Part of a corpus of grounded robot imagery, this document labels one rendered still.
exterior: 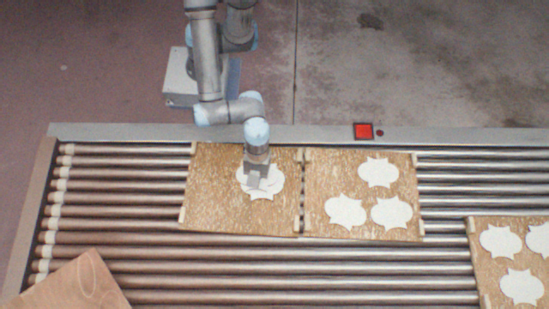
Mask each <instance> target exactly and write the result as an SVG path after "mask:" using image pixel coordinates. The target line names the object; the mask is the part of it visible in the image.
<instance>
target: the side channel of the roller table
mask: <svg viewBox="0 0 549 309"><path fill-rule="evenodd" d="M60 144H62V143H61V142H60V141H59V139H58V138H57V136H42V137H41V140H40V143H39V150H38V153H37V156H36V160H35V163H34V167H33V172H32V176H31V180H30V184H29V187H28V190H27V196H26V200H25V203H24V206H23V211H22V214H21V219H20V223H19V227H18V230H17V233H16V236H15V243H14V247H13V250H12V253H11V257H10V260H9V266H8V269H7V273H6V276H5V279H4V284H3V290H2V293H1V296H0V306H2V305H3V304H5V303H6V302H8V301H10V300H12V299H13V298H14V297H16V296H17V295H19V294H21V293H22V292H24V291H26V290H27V289H29V288H30V287H29V285H28V279H29V276H30V275H31V274H36V272H33V270H32V263H33V260H34V259H39V257H36V255H35V250H36V247H37V246H38V245H43V244H40V243H39V233H40V232H41V231H45V230H44V229H43V228H42V221H43V219H44V218H49V216H46V215H45V207H46V206H47V204H49V205H51V203H49V202H48V195H49V193H50V192H54V191H53V190H52V189H51V182H52V180H57V179H55V178H54V169H55V167H58V166H57V157H58V156H59V155H60V153H59V146H60ZM60 156H62V155H60Z"/></svg>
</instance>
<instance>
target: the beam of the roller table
mask: <svg viewBox="0 0 549 309"><path fill-rule="evenodd" d="M268 125H269V129H270V136H269V146H309V147H393V148H475V149H549V129H543V128H468V127H393V125H373V132H374V141H373V142H372V141H354V140H353V126H352V125H317V124H268ZM377 130H382V131H383V132H384V135H383V136H377V135H376V131H377ZM46 136H57V138H58V139H59V141H60V142H61V143H62V144H67V143H75V144H143V145H191V144H192V141H193V140H196V141H197V142H222V143H235V144H244V130H243V125H242V124H223V125H215V126H211V128H210V126H204V128H198V126H197V125H196V124H165V123H98V124H90V122H84V123H50V124H49V128H48V131H47V135H46Z"/></svg>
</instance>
